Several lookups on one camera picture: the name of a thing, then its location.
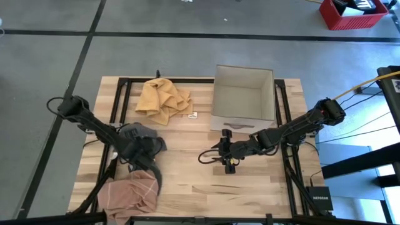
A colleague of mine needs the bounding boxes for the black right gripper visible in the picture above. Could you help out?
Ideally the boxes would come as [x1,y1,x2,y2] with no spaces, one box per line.
[211,128,260,174]

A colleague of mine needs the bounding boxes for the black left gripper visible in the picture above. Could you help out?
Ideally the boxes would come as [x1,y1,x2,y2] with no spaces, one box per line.
[124,137,164,196]

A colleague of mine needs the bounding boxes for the pink checked towel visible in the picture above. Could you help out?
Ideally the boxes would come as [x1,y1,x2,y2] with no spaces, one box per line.
[97,170,160,225]

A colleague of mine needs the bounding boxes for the grey waffle towel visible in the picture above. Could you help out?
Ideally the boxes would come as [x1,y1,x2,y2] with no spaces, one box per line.
[120,122,168,153]

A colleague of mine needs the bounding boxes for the yellow towel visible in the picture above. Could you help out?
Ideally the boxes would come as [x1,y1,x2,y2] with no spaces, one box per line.
[134,77,194,126]

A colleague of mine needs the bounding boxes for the beige fabric storage box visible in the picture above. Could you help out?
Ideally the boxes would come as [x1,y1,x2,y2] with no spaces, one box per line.
[208,64,276,134]

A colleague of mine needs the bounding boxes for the black metal beam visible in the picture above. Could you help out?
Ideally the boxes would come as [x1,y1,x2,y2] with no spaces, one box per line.
[321,142,400,179]

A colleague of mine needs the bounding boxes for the black equipment stand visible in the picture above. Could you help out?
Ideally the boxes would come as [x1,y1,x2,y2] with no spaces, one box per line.
[376,65,400,132]

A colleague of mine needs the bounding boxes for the red plastic crate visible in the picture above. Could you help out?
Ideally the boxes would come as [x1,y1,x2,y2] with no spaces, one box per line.
[318,0,390,31]

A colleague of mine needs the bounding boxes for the black box-shaped device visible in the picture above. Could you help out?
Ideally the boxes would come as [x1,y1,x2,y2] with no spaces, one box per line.
[331,0,348,16]

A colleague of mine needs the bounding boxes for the black device with white keys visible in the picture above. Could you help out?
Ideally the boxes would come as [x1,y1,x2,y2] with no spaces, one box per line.
[352,0,378,13]

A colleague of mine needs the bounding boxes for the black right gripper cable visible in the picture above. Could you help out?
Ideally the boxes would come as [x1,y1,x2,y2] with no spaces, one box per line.
[197,149,221,165]

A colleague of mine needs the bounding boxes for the black aluminium table frame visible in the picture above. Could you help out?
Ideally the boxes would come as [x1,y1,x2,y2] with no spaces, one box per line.
[0,70,400,225]

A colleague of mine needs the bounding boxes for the black Netgear switch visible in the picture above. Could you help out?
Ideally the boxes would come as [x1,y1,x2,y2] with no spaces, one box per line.
[305,186,334,211]

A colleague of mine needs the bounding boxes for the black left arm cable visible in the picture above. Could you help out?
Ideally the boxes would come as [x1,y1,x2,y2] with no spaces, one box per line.
[46,96,66,119]

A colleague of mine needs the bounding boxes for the thin black floor cable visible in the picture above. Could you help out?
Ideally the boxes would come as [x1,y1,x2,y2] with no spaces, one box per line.
[317,126,396,145]

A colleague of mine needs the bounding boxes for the thin pale floor cable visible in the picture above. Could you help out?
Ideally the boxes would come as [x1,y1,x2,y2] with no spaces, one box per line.
[315,111,391,144]

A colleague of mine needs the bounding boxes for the yellow cable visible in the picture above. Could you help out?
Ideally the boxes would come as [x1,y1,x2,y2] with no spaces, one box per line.
[332,71,400,101]

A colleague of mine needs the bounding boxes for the grey floor cable cover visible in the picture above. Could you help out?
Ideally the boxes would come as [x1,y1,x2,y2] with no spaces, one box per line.
[356,86,383,96]

